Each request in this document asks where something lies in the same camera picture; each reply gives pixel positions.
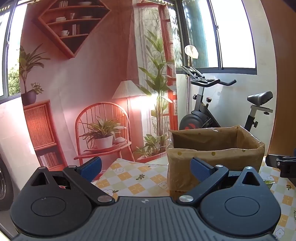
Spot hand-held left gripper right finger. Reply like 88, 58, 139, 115
176, 157, 266, 205

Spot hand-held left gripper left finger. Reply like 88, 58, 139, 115
23, 157, 115, 206

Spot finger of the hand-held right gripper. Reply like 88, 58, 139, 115
265, 153, 296, 178

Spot cardboard box with plastic liner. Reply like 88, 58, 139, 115
166, 125, 265, 197

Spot checkered floral tablecloth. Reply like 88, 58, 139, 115
94, 158, 296, 241

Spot black exercise bike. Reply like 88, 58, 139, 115
179, 65, 274, 132

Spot dark wheel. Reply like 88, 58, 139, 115
0, 158, 14, 211

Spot wooden door panel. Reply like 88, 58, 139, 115
260, 0, 296, 160

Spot printed room backdrop poster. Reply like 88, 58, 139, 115
20, 0, 179, 168

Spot white cloth on stand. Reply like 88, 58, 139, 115
184, 45, 199, 67

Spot window with dark frame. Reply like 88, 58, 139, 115
180, 0, 258, 75
0, 0, 23, 100

